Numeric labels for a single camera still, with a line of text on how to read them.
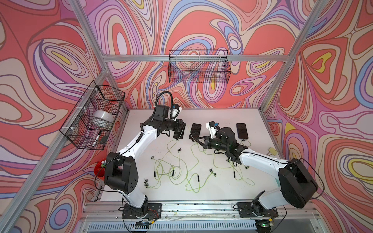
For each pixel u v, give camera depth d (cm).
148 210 73
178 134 104
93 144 70
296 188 43
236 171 87
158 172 87
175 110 75
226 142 65
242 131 107
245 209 74
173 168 88
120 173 45
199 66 96
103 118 72
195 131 113
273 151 96
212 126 75
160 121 66
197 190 80
